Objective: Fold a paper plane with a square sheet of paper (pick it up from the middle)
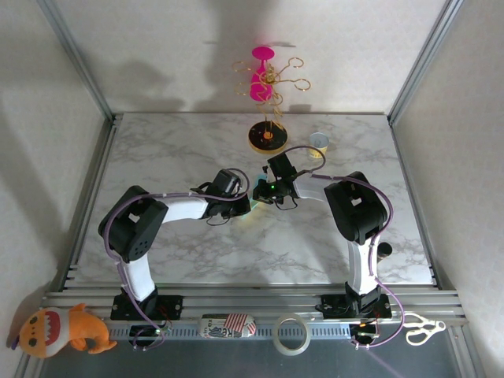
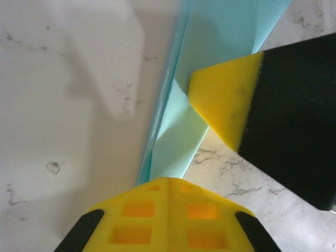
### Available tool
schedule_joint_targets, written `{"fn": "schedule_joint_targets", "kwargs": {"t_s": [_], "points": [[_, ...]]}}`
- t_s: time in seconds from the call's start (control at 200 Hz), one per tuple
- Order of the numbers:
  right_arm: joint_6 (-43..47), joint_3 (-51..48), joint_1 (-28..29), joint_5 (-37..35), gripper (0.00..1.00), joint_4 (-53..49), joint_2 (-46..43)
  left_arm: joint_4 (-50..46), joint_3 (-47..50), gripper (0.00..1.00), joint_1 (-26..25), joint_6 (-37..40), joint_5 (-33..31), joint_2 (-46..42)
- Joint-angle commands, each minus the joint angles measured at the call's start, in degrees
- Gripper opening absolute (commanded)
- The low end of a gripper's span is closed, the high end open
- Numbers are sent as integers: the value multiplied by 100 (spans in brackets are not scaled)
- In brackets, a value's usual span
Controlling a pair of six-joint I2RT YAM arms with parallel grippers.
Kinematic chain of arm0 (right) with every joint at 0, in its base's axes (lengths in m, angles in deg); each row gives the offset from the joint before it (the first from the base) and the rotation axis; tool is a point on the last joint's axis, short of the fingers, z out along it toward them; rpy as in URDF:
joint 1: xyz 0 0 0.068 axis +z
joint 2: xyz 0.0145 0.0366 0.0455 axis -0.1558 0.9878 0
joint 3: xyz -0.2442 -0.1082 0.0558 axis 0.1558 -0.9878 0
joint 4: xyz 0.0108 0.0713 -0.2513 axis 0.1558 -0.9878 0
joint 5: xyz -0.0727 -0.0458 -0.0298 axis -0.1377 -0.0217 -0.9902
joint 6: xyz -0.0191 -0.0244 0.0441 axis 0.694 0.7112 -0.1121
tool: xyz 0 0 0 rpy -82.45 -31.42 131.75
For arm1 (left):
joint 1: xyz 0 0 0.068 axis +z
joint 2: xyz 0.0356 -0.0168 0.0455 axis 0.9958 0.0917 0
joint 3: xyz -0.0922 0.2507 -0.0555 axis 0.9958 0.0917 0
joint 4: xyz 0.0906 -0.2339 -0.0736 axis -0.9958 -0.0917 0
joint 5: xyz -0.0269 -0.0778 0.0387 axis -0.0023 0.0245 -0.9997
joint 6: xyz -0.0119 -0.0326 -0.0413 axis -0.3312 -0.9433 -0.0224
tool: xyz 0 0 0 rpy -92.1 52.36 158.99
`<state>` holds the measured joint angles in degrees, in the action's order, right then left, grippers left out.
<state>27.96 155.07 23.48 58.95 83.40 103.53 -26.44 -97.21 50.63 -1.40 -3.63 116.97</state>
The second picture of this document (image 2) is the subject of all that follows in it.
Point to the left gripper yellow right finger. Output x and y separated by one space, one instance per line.
210 223

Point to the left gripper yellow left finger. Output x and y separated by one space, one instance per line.
131 223

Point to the turquoise paper sheet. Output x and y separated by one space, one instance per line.
210 39

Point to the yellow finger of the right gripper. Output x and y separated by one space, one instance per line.
262 105

